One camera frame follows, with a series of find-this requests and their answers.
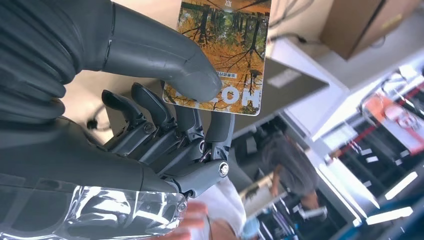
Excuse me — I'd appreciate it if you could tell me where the person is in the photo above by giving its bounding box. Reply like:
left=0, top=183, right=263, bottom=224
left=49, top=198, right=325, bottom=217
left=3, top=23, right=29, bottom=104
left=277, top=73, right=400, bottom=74
left=145, top=177, right=263, bottom=240
left=261, top=130, right=329, bottom=221

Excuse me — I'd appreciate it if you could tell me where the grey laptop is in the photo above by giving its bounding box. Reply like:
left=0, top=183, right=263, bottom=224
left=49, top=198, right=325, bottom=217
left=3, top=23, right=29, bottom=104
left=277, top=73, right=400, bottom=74
left=231, top=57, right=329, bottom=138

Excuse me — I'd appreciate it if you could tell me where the white cabinet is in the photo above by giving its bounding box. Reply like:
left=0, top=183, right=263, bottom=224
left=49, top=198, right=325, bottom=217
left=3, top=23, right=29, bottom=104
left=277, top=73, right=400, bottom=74
left=266, top=13, right=424, bottom=143

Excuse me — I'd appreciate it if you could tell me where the cardboard box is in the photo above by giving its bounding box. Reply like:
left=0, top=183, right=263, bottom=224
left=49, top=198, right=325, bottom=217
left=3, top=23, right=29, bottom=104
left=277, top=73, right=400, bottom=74
left=319, top=0, right=424, bottom=61

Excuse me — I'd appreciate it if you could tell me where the long black cable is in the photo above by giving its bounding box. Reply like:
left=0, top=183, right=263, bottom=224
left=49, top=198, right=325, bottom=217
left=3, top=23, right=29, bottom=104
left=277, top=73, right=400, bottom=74
left=86, top=104, right=112, bottom=132

